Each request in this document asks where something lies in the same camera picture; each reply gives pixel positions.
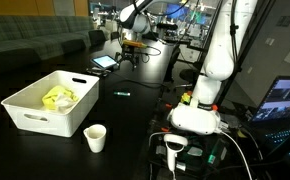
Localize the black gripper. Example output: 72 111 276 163
115 46 141 72

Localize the green Expo marker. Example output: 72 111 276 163
113 91 132 98

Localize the yellow-green towel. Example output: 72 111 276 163
41 85 80 111

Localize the white mug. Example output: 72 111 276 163
83 123 107 154

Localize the white plastic basket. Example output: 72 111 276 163
0 69 100 138

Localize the tablet on stand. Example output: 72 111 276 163
90 54 120 71

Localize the black conference chair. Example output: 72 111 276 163
88 29 108 47
110 31 121 41
144 31 160 42

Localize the small yellow plastic piece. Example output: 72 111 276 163
180 92 193 105

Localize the white VR headset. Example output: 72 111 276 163
166 97 223 136

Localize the white VR controller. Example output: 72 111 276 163
163 133 189 173

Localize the green plaid couch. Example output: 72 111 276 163
0 15 96 73

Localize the open laptop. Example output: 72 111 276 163
247 75 290 160

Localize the black stereo camera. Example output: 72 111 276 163
156 22 180 32

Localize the white headset cable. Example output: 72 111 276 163
218 129 254 180

